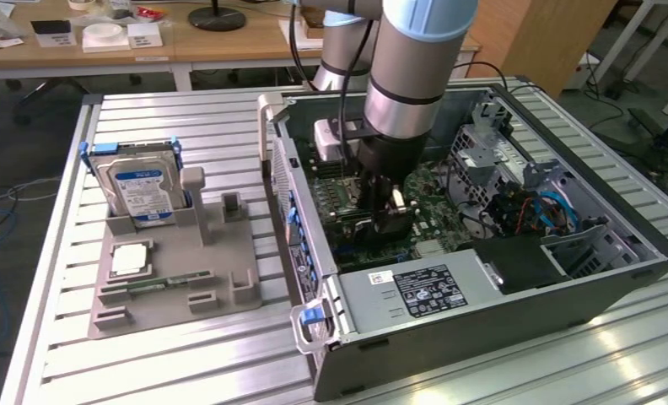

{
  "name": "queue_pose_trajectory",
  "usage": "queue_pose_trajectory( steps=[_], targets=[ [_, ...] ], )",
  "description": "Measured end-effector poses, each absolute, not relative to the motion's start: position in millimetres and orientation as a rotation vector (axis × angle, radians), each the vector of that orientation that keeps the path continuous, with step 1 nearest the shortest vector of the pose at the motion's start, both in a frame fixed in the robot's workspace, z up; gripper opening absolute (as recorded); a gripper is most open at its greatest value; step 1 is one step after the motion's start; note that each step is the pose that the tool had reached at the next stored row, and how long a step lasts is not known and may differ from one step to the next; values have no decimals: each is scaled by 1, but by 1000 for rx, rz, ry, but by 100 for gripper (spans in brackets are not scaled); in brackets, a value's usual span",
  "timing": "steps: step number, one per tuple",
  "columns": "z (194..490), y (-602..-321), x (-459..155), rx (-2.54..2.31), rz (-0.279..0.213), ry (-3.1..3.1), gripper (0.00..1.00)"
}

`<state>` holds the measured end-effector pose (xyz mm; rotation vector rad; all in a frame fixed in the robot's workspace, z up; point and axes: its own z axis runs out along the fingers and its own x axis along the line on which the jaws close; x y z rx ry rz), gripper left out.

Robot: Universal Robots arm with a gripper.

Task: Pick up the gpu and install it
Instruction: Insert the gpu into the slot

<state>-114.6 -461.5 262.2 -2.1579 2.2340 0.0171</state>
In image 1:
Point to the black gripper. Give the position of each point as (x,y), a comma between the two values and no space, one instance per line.
(390,158)

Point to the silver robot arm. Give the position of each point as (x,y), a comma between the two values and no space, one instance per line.
(407,84)

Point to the CPU socket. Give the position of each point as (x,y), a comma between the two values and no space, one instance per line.
(350,192)

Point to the silver drive cage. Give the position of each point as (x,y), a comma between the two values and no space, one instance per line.
(478,164)

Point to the black RAM stick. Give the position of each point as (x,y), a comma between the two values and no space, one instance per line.
(346,216)

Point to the green motherboard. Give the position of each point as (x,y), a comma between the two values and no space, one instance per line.
(440,219)

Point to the blue expansion slot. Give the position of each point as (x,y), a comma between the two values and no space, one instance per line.
(348,252)

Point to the white paper stack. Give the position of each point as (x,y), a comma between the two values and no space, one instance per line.
(303,40)

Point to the black fan shroud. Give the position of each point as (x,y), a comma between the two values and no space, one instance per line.
(519,263)

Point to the grey power supply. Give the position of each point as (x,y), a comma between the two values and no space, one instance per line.
(368,306)

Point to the brown cardboard box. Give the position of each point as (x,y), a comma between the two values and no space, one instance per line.
(312,19)

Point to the wooden cabinet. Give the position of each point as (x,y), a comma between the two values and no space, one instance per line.
(536,42)

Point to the open grey PC case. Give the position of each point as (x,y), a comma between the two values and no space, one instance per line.
(480,320)

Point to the black round lamp base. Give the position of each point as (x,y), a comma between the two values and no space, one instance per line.
(217,20)

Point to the hard disk with blue caddy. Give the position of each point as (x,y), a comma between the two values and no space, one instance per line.
(137,190)

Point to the black floor stand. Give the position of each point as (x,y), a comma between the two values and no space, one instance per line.
(666,139)

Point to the green RAM stick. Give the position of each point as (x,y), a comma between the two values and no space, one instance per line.
(165,283)

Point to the white table leg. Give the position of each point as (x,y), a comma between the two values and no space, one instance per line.
(632,42)

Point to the grey parts rack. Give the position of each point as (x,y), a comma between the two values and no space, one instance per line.
(176,308)

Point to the plain white box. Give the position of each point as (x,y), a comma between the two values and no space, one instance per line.
(144,36)

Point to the silver CPU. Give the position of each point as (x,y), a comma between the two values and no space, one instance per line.
(128,261)

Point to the red small packet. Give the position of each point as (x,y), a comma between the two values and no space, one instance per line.
(148,12)

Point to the white box with tape roll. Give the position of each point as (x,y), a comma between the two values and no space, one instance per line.
(105,38)

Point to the black chair base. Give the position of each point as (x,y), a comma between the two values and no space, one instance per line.
(47,95)

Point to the wooden desk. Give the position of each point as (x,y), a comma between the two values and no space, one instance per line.
(59,59)

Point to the white tape roll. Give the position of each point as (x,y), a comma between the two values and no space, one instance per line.
(80,4)

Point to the black and white label box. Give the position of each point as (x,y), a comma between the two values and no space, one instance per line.
(53,34)

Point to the white paper slip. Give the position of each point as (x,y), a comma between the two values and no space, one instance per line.
(1,43)

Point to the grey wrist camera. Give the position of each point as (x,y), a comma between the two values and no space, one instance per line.
(331,139)

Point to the white switch box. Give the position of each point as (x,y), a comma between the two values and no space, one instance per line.
(587,71)

